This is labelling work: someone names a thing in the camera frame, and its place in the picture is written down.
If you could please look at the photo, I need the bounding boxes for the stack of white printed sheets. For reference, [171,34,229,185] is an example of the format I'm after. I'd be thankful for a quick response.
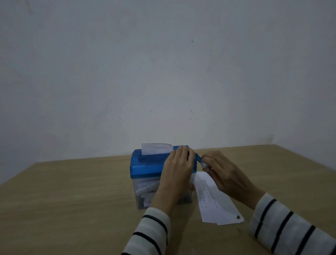
[194,171,244,226]

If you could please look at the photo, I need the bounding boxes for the person's right hand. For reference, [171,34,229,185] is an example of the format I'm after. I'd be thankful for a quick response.
[201,150,266,210]

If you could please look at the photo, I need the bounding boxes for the person's right forearm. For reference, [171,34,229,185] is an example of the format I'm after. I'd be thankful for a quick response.
[241,190,336,255]

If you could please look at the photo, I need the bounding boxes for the person's left forearm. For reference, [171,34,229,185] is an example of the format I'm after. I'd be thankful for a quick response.
[121,190,171,255]

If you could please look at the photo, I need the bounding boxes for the white paper strip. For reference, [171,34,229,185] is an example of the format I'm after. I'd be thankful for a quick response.
[141,143,174,156]

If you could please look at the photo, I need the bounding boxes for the blue manual paper shredder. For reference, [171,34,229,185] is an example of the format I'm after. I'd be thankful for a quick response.
[130,145,197,210]

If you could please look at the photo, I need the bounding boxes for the person's left hand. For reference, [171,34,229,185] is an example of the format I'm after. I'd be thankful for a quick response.
[158,146,196,198]

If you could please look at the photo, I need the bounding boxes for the shredded white paper scraps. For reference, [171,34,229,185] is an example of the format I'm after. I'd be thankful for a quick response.
[135,179,161,208]

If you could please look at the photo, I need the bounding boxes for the blue shredder crank handle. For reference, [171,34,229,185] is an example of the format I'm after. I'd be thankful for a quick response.
[195,153,211,169]

